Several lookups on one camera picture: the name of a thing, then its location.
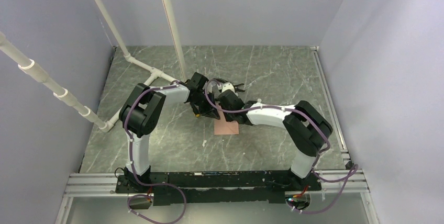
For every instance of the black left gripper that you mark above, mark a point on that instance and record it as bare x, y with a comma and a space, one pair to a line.
210, 110

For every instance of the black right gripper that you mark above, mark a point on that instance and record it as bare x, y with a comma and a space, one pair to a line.
228, 118

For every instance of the pink paper envelope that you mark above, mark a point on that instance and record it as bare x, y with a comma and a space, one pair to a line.
222, 127

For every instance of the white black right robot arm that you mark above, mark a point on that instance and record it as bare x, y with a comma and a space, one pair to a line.
308, 129

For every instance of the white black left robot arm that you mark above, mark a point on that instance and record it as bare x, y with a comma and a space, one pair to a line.
141, 112

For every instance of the black handled pliers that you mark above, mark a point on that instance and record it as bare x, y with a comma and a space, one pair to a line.
238, 88

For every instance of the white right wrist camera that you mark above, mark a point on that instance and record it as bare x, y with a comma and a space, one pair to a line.
227, 87

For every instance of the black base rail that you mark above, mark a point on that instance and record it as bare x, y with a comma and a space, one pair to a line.
166, 188

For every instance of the aluminium extrusion frame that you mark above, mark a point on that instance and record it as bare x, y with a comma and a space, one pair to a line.
91, 198

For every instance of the white pvc pipe frame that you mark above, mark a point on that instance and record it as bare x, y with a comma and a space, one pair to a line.
54, 62

